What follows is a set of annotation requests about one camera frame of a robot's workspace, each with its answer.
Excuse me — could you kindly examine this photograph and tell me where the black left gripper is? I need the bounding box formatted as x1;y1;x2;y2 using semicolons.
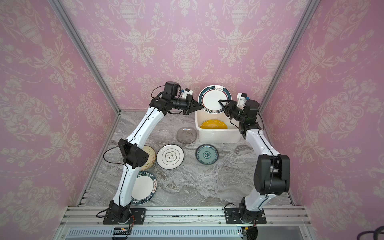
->
169;93;203;115

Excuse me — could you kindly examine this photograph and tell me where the white plate green red rim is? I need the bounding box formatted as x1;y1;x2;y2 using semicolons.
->
198;85;232;114

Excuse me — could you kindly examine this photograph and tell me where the yellow polka dot plate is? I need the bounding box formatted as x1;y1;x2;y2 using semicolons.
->
200;120;228;129

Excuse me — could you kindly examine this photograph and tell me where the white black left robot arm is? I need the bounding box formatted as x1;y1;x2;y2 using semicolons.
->
103;81;203;225

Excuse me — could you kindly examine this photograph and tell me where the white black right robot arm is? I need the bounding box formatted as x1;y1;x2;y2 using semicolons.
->
219;100;291;224

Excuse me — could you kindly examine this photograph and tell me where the white plastic bin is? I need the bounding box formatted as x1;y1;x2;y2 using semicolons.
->
195;110;243;144

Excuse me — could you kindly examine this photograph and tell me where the clear glass plate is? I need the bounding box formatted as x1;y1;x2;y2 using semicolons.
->
176;127;197;144

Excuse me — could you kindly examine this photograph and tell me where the teal blue floral plate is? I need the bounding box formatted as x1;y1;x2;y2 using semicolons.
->
195;144;219;165

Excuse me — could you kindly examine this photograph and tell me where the white plate with quatrefoil border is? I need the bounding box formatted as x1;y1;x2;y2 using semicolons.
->
157;144;185;170

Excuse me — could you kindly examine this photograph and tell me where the beige plate with wheat sprig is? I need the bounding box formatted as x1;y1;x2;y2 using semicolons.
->
141;146;156;171

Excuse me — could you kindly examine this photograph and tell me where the white plate teal lettered rim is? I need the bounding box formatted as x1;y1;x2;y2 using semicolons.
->
132;171;158;205

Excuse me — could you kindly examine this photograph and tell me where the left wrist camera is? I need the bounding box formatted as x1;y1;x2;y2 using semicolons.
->
181;88;194;99

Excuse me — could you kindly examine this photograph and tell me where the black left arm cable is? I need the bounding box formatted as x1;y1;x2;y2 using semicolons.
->
102;85;166;166

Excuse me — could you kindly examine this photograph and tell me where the aluminium right corner post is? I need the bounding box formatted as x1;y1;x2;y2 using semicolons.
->
259;0;321;115

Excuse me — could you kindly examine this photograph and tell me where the aluminium corner post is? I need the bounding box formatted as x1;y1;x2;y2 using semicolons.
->
49;0;121;115
259;0;321;115

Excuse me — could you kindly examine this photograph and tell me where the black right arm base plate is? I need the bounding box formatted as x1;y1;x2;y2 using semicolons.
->
223;208;267;225

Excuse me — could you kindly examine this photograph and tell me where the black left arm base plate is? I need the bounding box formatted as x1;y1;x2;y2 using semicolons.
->
103;208;147;226

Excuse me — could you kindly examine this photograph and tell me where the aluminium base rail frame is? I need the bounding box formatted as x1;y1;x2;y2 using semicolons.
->
54;206;316;240

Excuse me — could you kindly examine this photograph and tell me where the aluminium left corner post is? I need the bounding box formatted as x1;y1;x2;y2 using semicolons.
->
49;0;121;115

